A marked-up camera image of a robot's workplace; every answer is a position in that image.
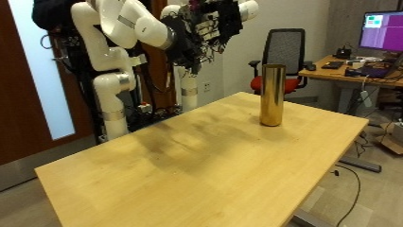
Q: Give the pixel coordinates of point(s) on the brown door with glass panel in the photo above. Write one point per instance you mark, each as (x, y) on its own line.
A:
(16, 94)

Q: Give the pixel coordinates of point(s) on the white wall socket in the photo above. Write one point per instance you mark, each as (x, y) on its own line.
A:
(207, 87)

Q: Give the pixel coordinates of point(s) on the computer monitor with purple screen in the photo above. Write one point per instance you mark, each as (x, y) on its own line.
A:
(383, 31)

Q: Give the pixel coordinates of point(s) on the grey table foot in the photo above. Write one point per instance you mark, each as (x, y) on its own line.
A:
(361, 164)

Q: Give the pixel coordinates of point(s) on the tall gold cylinder vase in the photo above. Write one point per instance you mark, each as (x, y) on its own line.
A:
(273, 94)

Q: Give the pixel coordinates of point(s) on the cardboard box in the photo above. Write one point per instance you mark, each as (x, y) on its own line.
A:
(390, 142)

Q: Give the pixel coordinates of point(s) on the black mesh red seat chair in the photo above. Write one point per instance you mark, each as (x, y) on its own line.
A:
(285, 47)

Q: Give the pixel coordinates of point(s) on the white box with red button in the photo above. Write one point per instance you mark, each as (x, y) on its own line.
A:
(145, 108)

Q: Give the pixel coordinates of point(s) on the flat black desk device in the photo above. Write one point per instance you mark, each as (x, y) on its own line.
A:
(333, 65)

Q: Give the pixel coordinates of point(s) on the black desk phone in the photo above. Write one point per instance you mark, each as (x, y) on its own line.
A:
(344, 53)

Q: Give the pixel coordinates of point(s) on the black computer mouse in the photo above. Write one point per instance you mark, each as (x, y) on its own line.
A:
(310, 67)

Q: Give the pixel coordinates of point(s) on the wooden office desk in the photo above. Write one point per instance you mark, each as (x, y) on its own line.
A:
(332, 75)

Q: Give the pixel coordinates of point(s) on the black rounded cover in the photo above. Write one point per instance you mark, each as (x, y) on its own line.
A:
(51, 12)

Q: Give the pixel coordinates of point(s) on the white hanging power adapter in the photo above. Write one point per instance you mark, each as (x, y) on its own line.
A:
(366, 98)

